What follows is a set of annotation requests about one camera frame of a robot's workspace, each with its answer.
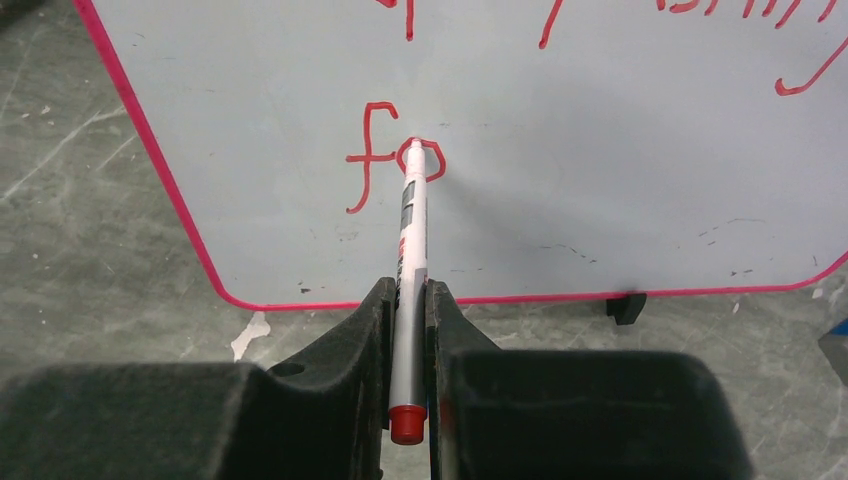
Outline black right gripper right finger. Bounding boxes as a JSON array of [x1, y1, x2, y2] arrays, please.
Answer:
[[425, 281, 755, 479]]

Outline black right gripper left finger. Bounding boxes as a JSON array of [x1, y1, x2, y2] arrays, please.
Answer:
[[1, 278, 395, 479]]

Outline red white marker pen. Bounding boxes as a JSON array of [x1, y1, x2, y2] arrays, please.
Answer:
[[388, 137, 428, 446]]

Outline pink-framed whiteboard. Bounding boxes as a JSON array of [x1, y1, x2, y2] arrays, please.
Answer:
[[76, 1, 847, 310]]

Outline black whiteboard foot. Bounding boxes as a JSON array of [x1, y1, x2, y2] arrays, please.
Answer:
[[605, 292, 648, 326]]

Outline blue eraser block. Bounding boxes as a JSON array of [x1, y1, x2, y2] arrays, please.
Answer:
[[818, 319, 848, 387]]

